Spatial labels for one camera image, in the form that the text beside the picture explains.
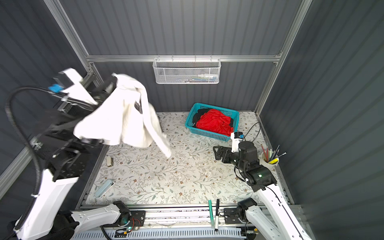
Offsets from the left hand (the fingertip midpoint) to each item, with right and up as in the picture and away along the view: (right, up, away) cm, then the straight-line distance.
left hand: (125, 82), depth 46 cm
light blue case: (-26, -45, +35) cm, 63 cm away
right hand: (+35, -25, +27) cm, 51 cm away
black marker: (+33, -59, +28) cm, 73 cm away
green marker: (+30, -58, +29) cm, 71 cm away
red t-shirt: (+36, -9, +62) cm, 72 cm away
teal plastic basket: (+51, -5, +65) cm, 82 cm away
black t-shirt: (+24, -5, +64) cm, 68 cm away
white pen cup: (+65, -31, +39) cm, 82 cm away
